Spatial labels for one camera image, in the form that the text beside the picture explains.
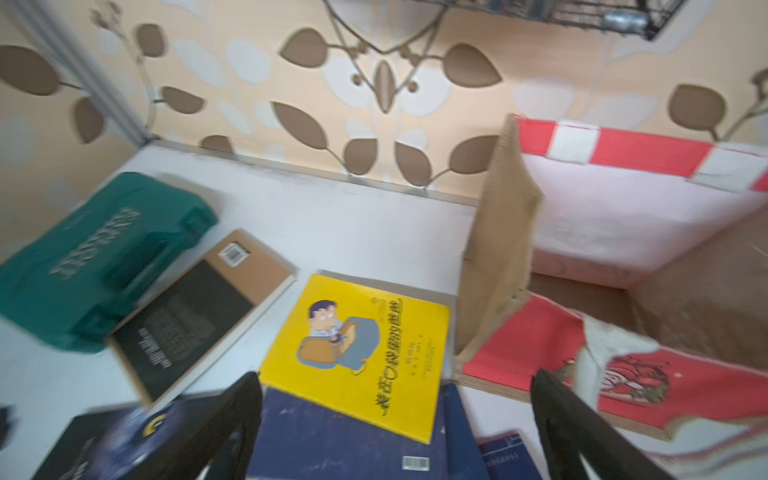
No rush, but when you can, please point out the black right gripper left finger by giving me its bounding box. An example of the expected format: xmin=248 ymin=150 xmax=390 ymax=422
xmin=128 ymin=371 xmax=263 ymax=479

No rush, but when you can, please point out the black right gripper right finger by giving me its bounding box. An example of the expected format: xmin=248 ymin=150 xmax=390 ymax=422
xmin=530 ymin=369 xmax=671 ymax=479

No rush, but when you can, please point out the black and white large book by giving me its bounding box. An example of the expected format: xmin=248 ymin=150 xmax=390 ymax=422
xmin=33 ymin=395 xmax=216 ymax=480

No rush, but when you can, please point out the yellow cartoon man book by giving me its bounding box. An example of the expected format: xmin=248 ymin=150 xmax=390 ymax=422
xmin=259 ymin=274 xmax=451 ymax=444

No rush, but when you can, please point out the red and burlap canvas bag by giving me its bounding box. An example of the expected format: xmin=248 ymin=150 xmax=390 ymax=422
xmin=450 ymin=116 xmax=767 ymax=440

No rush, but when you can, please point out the navy book under yellow book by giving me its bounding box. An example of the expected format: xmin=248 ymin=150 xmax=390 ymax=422
xmin=246 ymin=383 xmax=489 ymax=479

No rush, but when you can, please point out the navy book with yellow label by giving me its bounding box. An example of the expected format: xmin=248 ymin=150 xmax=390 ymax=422
xmin=479 ymin=431 xmax=542 ymax=480

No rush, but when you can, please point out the brown and black book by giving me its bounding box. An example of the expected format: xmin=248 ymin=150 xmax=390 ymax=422
xmin=107 ymin=229 xmax=297 ymax=411

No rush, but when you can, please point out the green plastic tool case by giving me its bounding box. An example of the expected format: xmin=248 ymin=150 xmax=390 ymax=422
xmin=1 ymin=172 xmax=218 ymax=353

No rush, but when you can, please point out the black wire basket back wall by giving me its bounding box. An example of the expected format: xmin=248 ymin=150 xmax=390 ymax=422
xmin=438 ymin=0 xmax=685 ymax=41

